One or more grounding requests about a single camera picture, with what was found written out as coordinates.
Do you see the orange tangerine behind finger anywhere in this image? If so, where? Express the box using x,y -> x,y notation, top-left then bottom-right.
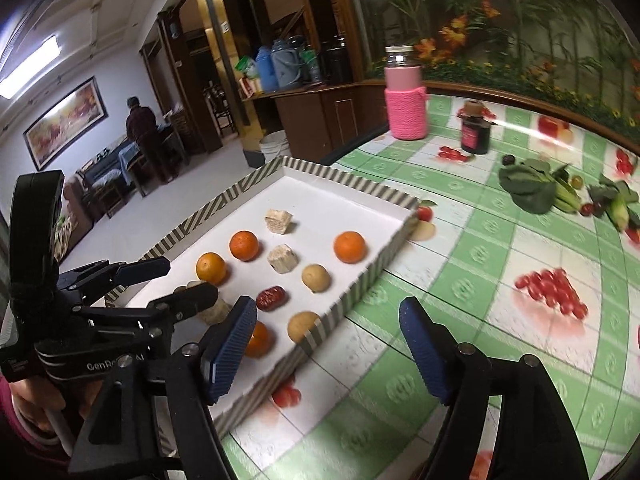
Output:
244,321 -> 274,359

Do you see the small brown round fruit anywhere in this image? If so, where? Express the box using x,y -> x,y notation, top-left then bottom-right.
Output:
286,311 -> 320,344

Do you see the striped white tray box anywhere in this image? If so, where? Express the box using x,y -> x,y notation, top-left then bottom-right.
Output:
104,157 -> 418,434

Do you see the beige cube fruit piece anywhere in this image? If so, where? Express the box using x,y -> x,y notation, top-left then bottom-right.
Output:
265,209 -> 293,235

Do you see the orange tangerine near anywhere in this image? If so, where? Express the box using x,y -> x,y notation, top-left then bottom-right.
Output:
195,252 -> 227,285

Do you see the green grape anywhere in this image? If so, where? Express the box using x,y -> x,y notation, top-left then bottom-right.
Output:
570,176 -> 584,190

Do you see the pink knitted sleeve bottle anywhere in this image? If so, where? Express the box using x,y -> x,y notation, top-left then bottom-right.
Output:
384,44 -> 427,141

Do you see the beige chunk near corner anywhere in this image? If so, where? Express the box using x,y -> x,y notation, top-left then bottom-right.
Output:
186,281 -> 231,326

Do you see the blue thermos jug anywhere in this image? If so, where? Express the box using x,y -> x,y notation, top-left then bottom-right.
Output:
255,39 -> 302,93

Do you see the dark glass jar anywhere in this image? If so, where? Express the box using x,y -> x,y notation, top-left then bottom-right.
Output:
458,100 -> 491,155

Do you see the person's left hand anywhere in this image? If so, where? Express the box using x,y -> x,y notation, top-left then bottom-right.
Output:
9,377 -> 103,434

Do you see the orange tangerine middle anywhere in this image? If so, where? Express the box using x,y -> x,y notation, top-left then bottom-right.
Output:
229,230 -> 260,262

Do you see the person standing in background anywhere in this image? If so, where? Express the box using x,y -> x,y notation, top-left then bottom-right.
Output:
126,96 -> 171,184

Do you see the white plastic bucket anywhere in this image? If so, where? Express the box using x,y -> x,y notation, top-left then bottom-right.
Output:
259,130 -> 291,162

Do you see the orange tangerine far right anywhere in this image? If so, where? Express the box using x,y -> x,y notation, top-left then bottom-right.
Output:
333,231 -> 368,264

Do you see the dark red cherry fruit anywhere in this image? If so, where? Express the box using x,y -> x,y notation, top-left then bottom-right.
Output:
579,203 -> 594,217

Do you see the wooden cabinet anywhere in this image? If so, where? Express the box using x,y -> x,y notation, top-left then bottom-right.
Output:
196,0 -> 386,162

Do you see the framed wall painting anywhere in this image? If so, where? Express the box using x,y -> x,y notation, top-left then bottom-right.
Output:
24,77 -> 108,171

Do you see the large green leafy vegetable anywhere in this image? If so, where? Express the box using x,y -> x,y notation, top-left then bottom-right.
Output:
498,158 -> 582,214

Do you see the red jujube date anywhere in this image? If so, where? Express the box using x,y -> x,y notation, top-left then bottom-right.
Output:
256,286 -> 288,312

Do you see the round tan longan fruit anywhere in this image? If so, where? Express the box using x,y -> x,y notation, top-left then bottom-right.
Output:
302,263 -> 331,294

